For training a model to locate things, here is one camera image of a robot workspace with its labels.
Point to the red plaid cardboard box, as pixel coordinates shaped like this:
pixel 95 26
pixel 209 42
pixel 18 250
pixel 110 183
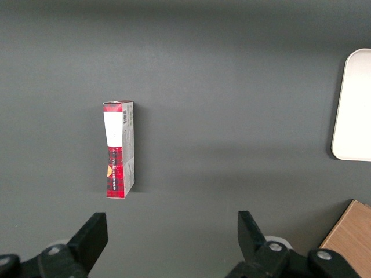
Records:
pixel 116 173

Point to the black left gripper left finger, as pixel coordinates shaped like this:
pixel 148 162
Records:
pixel 84 246

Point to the beige rectangular tray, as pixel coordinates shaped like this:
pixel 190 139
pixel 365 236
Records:
pixel 355 110

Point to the wooden two-drawer cabinet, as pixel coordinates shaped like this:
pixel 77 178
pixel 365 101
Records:
pixel 352 228

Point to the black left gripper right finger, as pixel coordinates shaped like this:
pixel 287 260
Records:
pixel 252 246

